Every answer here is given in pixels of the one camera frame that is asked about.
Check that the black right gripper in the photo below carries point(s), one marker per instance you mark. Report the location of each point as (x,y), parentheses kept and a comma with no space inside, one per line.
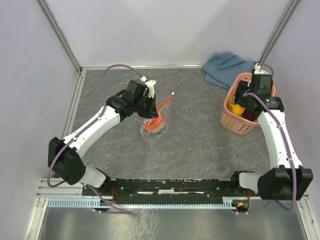
(242,87)

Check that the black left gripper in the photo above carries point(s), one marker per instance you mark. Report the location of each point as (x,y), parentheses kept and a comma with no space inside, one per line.
(152,112)

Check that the orange mango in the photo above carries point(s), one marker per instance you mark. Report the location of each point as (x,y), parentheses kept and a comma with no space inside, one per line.
(236,108)

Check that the watermelon slice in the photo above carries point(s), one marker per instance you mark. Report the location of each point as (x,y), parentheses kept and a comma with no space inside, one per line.
(154,125)

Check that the clear zip top bag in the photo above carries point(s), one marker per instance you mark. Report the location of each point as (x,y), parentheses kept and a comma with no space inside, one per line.
(164,110)

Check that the pink plastic basket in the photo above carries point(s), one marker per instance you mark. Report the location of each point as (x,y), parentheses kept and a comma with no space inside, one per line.
(235,122)

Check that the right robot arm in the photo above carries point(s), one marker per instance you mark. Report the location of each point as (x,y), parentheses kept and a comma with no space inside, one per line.
(286,179)

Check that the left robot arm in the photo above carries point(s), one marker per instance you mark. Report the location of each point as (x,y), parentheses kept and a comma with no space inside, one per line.
(65,155)

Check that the dark red grapes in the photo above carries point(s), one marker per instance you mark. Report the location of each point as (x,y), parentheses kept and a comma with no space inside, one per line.
(249,115)

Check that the blue cloth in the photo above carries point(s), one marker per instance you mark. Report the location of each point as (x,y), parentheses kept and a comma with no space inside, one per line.
(223,68)

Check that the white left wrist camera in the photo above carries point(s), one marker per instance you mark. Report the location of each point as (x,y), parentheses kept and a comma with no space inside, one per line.
(151,86)

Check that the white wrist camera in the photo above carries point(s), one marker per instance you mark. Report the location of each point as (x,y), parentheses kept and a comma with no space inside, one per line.
(151,86)
(257,69)

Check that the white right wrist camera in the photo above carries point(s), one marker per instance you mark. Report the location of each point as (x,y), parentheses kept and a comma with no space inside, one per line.
(257,69)

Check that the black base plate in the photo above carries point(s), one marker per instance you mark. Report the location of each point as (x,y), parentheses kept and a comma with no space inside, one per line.
(172,191)

